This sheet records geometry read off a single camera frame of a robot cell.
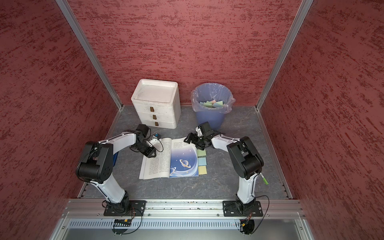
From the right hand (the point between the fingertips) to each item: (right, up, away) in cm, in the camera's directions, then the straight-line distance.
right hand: (188, 145), depth 94 cm
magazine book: (-8, -8, -4) cm, 12 cm away
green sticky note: (+9, -5, -1) cm, 10 cm away
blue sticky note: (+9, -10, -3) cm, 13 cm away
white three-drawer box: (-19, +27, -4) cm, 33 cm away
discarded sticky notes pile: (+17, +28, +9) cm, 34 cm away
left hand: (-24, -7, -1) cm, 25 cm away
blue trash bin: (+19, +16, +9) cm, 26 cm away
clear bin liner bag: (+13, +35, +4) cm, 38 cm away
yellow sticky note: (+9, -14, -6) cm, 18 cm away
